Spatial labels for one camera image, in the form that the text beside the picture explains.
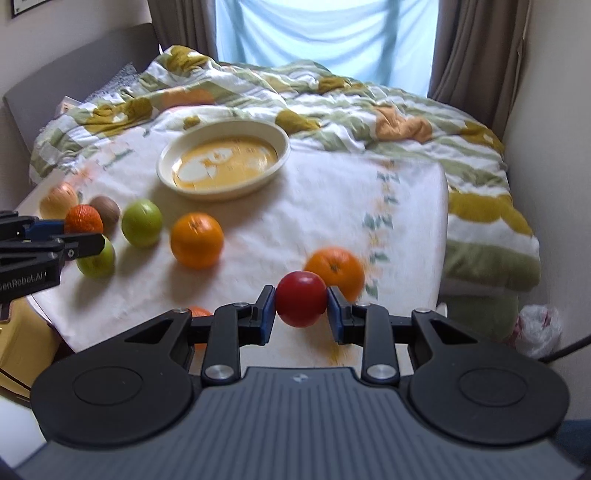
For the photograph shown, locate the grey bed headboard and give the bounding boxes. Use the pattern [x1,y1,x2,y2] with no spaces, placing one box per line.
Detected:
[3,23,158,150]

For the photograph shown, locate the brown left curtain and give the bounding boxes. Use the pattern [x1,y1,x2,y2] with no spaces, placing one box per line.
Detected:
[147,0,217,60]

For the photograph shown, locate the framed wall picture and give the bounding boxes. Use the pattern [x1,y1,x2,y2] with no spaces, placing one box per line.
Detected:
[9,0,49,18]

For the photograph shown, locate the small orange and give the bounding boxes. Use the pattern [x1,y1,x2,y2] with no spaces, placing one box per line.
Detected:
[186,305,215,351]

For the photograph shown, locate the white plastic bag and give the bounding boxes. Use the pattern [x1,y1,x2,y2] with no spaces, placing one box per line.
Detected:
[506,305,563,359]

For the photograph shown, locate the rough dark orange mandarin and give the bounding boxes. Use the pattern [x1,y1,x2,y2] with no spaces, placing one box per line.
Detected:
[64,204,104,234]

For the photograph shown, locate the black cable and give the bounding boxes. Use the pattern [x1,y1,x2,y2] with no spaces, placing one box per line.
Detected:
[537,333,591,363]

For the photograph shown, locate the brown curtain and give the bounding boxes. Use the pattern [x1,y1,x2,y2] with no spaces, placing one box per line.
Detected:
[428,0,531,138]
[147,0,217,60]

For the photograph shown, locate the large orange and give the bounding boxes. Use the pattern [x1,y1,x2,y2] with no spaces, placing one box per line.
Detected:
[169,212,224,270]

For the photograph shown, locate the small red apple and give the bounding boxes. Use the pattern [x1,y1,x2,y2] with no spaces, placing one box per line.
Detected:
[276,271,327,328]

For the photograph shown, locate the yellow side surface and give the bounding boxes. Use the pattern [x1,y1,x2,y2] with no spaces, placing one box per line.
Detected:
[0,299,61,401]

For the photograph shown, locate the yellowish wrinkled apple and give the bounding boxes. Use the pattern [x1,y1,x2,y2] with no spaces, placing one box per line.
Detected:
[39,182,79,220]

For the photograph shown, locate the brown kiwi fruit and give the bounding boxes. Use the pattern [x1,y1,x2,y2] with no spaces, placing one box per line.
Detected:
[89,195,120,232]

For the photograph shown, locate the light blue window cloth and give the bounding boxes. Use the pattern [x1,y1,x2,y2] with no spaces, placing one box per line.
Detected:
[214,0,439,96]

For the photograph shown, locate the white floral tablecloth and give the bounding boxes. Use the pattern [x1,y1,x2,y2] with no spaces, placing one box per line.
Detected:
[23,112,448,351]

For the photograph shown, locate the green striped floral quilt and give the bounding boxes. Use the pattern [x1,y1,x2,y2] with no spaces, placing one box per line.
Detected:
[28,44,542,342]

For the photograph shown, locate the cream duck pattern bowl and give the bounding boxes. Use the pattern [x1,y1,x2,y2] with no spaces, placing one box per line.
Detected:
[156,119,290,202]

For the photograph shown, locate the green apple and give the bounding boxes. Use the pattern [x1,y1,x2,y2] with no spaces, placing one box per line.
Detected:
[121,199,163,248]
[76,237,116,278]

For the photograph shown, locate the brown right curtain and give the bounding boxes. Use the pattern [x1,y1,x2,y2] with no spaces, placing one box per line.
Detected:
[428,0,531,138]

